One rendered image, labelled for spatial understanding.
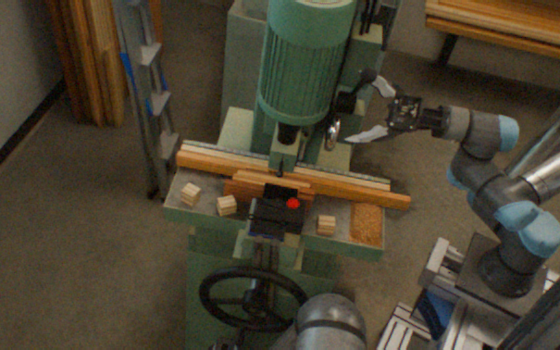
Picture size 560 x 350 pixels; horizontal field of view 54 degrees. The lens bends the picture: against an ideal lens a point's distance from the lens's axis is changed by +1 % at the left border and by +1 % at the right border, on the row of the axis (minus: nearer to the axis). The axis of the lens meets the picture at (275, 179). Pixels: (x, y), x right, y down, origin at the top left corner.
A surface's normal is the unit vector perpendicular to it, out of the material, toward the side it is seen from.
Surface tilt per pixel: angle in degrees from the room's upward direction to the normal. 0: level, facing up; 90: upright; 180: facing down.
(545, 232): 7
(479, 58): 90
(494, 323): 0
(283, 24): 90
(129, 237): 0
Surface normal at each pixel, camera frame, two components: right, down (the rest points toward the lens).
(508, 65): -0.23, 0.70
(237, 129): 0.13, -0.67
